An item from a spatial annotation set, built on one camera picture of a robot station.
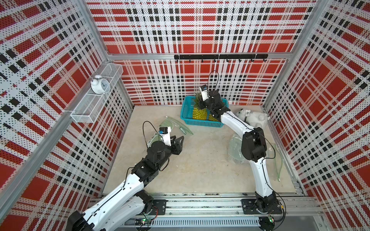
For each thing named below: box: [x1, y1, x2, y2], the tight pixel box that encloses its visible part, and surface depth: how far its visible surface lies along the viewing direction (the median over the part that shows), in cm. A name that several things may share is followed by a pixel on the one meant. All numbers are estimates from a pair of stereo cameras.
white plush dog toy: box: [235, 108, 269, 129], surface depth 104 cm
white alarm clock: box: [90, 73, 111, 95], surface depth 73 cm
